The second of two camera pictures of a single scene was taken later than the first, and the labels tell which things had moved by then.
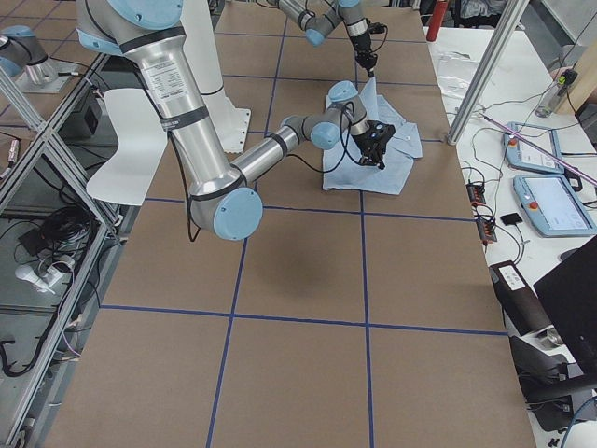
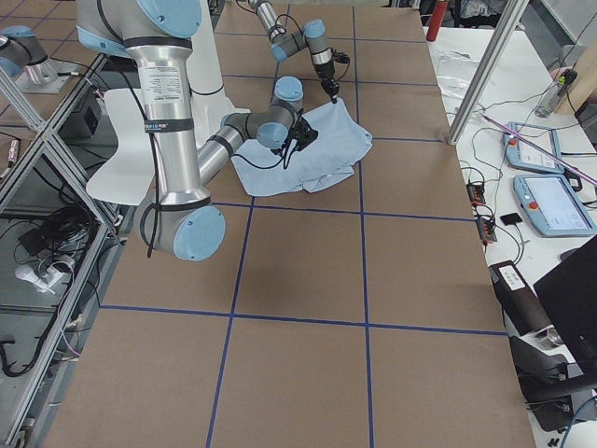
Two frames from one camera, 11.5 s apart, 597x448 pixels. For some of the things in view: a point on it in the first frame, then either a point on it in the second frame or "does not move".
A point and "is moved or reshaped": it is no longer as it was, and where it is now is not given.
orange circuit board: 485,224 does not move
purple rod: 540,148 does not move
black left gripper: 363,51 -> 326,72
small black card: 511,218 does not move
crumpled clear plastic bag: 455,74 does not move
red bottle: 437,21 does not move
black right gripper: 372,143 -> 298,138
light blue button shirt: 341,168 is moved or reshaped
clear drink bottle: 556,94 does not move
